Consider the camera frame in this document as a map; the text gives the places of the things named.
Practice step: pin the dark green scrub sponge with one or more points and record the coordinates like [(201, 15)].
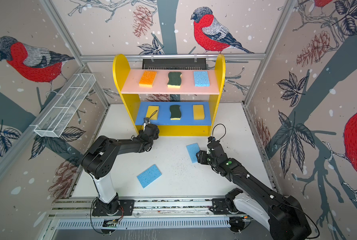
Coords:
[(174, 80), (175, 112)]

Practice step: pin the dark green scrub sponge front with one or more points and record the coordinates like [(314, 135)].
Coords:
[(174, 80)]

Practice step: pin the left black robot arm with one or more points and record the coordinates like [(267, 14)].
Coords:
[(100, 157)]

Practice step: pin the white wire mesh basket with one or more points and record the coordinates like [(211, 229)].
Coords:
[(67, 103)]

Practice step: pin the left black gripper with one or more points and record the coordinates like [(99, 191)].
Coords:
[(157, 135)]

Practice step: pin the blue sponge front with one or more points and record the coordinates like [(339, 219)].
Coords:
[(148, 176)]

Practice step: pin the black vent grille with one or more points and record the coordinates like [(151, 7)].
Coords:
[(174, 64)]

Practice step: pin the orange topped yellow sponge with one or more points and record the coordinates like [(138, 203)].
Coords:
[(147, 79)]

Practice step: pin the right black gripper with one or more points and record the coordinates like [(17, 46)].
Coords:
[(201, 157)]

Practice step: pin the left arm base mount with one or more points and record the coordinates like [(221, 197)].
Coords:
[(115, 208)]

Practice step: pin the yellow sponge front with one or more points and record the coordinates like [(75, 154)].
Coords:
[(198, 112)]

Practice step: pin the blue sponge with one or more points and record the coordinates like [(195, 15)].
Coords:
[(148, 176), (201, 79), (193, 149)]

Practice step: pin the yellow shelf with coloured boards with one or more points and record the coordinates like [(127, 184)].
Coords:
[(127, 79)]

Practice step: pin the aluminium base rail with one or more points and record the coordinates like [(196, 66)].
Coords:
[(157, 208)]

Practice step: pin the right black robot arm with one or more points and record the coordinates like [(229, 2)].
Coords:
[(281, 216)]

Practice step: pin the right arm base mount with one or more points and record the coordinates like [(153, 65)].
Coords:
[(225, 205)]

